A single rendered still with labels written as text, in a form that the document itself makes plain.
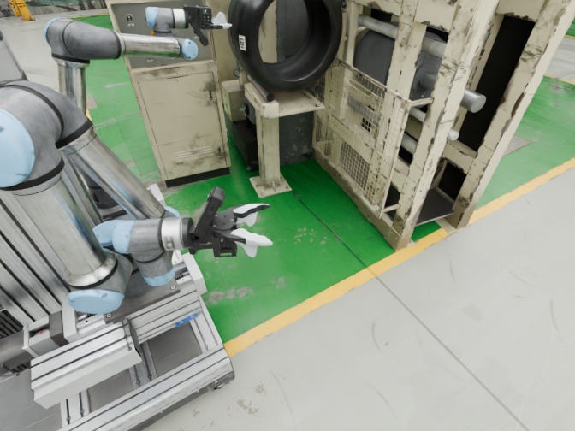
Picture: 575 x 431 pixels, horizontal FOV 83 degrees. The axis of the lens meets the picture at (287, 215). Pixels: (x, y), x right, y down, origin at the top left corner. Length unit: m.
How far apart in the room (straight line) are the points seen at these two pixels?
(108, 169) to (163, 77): 1.59
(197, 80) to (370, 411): 2.13
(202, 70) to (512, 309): 2.35
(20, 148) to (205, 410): 1.31
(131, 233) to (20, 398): 1.11
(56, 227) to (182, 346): 0.93
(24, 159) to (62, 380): 0.70
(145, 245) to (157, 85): 1.71
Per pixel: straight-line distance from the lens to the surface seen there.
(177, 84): 2.39
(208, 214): 0.72
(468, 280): 2.24
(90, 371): 1.17
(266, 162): 2.43
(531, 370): 2.06
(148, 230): 0.77
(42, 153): 0.71
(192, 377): 1.51
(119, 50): 1.40
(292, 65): 2.08
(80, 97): 1.50
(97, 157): 0.83
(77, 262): 0.86
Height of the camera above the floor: 1.58
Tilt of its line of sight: 42 degrees down
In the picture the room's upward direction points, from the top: straight up
